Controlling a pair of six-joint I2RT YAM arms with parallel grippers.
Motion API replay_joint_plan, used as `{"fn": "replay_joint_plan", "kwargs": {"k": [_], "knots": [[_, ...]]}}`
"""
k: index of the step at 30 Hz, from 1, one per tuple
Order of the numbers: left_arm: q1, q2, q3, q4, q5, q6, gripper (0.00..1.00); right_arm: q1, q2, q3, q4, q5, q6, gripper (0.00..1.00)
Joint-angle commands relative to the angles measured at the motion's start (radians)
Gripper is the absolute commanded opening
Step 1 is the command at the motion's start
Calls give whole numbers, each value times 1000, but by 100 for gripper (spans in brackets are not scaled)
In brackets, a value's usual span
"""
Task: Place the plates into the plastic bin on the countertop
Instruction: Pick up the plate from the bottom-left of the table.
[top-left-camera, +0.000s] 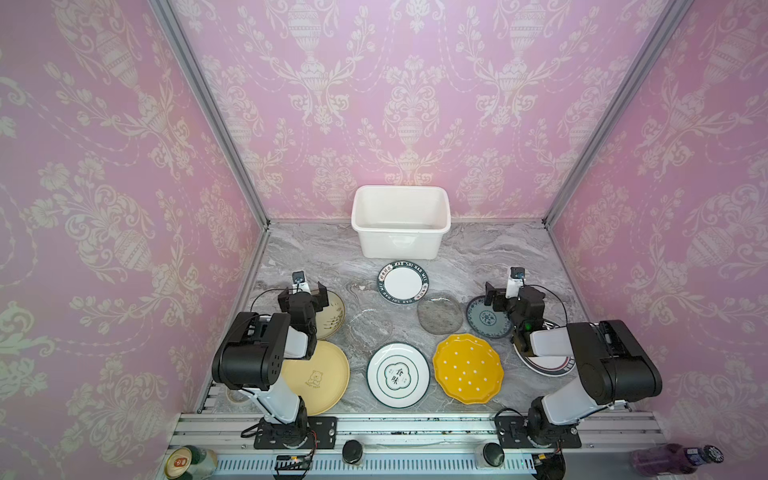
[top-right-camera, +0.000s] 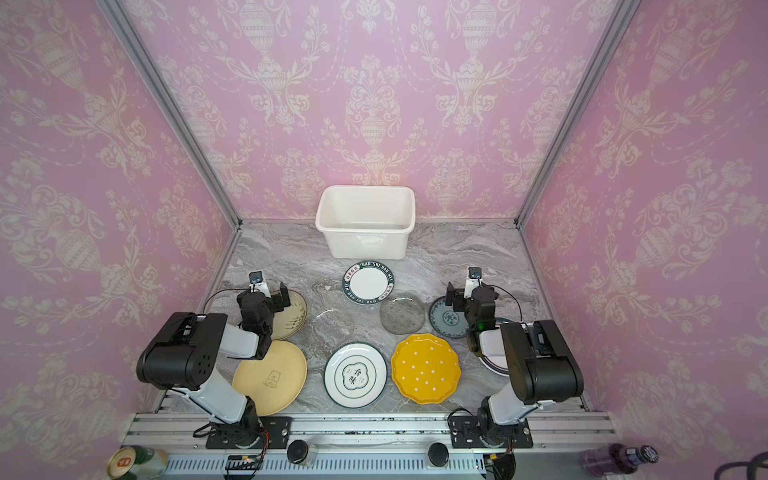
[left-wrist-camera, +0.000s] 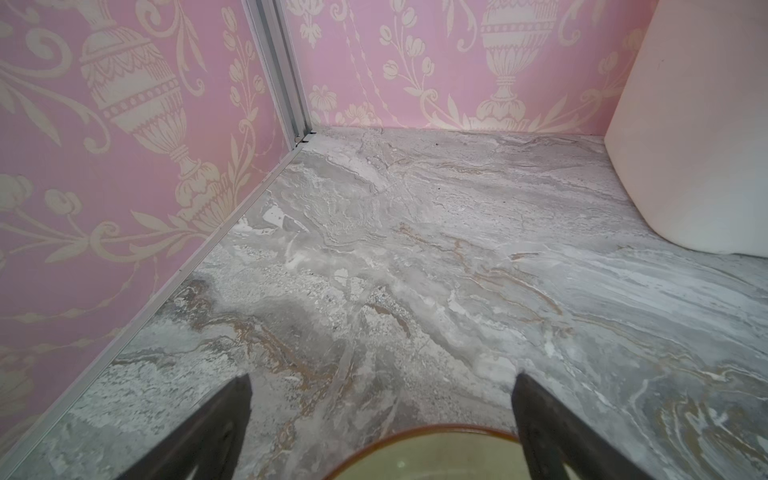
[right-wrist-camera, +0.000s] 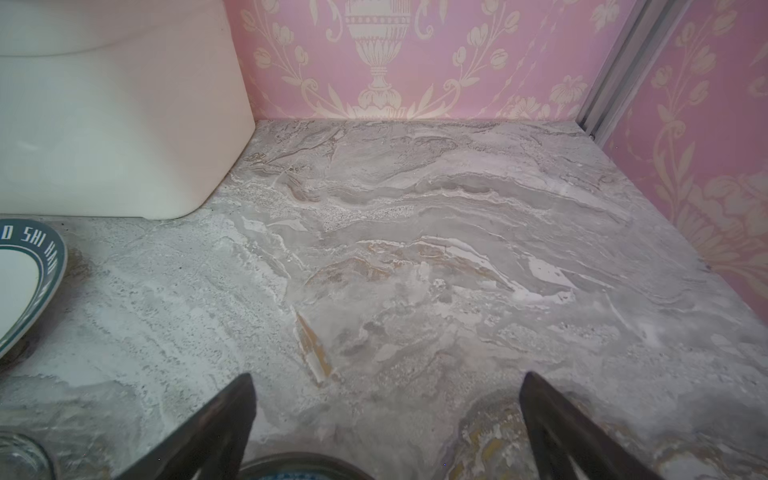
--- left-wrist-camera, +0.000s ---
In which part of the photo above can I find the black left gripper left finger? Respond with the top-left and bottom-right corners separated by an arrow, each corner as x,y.
119,375 -> 252,480

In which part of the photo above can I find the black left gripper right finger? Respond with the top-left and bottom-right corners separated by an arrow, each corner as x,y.
511,373 -> 650,479

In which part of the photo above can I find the large pale yellow plate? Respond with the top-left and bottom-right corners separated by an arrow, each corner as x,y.
322,424 -> 532,480

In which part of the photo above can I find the white plastic bin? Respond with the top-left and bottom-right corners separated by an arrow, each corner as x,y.
605,1 -> 767,257

